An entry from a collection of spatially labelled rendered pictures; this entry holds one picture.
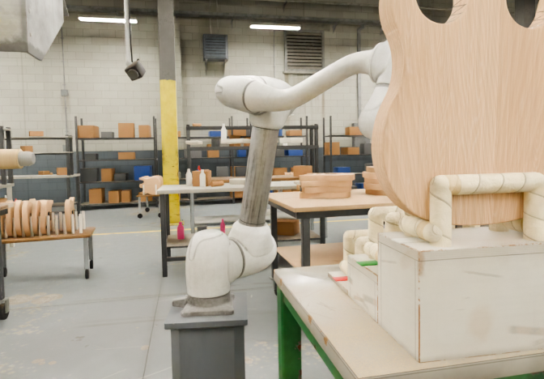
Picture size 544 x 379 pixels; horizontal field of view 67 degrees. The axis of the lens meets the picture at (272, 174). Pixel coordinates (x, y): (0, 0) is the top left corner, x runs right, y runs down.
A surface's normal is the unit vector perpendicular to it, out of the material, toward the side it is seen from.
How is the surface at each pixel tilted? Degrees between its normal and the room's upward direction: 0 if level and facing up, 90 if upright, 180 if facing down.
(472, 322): 90
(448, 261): 90
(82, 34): 90
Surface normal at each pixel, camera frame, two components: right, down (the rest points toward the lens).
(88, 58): 0.21, 0.05
